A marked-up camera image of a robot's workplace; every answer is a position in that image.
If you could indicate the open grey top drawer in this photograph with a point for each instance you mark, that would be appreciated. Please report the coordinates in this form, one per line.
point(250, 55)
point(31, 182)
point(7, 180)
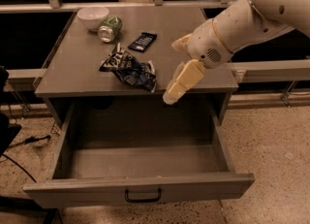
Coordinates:
point(94, 168)

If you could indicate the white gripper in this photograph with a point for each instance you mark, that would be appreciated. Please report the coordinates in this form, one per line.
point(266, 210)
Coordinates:
point(205, 44)

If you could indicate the grey cabinet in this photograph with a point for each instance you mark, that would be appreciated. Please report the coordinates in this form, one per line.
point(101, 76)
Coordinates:
point(80, 95)

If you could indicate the blue chip bag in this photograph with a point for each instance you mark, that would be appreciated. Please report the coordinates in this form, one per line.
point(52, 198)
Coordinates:
point(129, 70)

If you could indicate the black drawer handle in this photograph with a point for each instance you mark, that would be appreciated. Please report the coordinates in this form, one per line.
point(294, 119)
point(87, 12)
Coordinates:
point(134, 197)

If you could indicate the white bowl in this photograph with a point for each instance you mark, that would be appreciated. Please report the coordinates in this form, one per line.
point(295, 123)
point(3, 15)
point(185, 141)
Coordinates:
point(91, 17)

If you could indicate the green soda can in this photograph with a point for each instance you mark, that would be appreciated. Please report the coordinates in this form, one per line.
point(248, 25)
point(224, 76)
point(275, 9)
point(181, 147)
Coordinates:
point(109, 28)

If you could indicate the dark blue snack bar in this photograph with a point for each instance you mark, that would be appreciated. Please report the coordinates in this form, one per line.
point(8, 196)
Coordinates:
point(142, 42)

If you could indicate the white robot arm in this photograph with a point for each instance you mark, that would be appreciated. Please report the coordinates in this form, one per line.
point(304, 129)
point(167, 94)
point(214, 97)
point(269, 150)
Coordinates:
point(242, 24)

